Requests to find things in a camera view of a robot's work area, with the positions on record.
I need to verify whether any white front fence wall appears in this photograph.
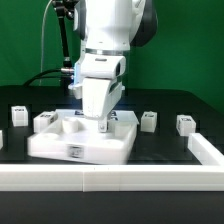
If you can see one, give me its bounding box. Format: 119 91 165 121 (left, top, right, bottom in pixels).
0 164 224 192

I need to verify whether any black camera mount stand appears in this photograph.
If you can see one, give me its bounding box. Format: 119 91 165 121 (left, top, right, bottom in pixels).
52 0 80 67

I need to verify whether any white cable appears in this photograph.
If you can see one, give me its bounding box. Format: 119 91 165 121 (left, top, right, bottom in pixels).
39 0 54 87

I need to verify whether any white square tabletop part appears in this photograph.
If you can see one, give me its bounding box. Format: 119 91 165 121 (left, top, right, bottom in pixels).
28 117 137 165

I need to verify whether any black cable bundle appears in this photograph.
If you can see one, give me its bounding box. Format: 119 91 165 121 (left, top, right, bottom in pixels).
22 68 75 88

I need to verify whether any white block left edge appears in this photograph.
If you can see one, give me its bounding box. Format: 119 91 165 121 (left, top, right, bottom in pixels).
0 130 3 150

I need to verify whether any white sheet with tags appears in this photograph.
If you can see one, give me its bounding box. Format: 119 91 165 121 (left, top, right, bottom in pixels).
56 109 139 124

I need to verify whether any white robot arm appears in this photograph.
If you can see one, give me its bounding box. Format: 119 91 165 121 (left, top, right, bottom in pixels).
73 0 158 132

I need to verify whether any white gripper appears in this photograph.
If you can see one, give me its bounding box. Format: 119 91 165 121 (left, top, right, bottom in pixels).
82 78 122 132

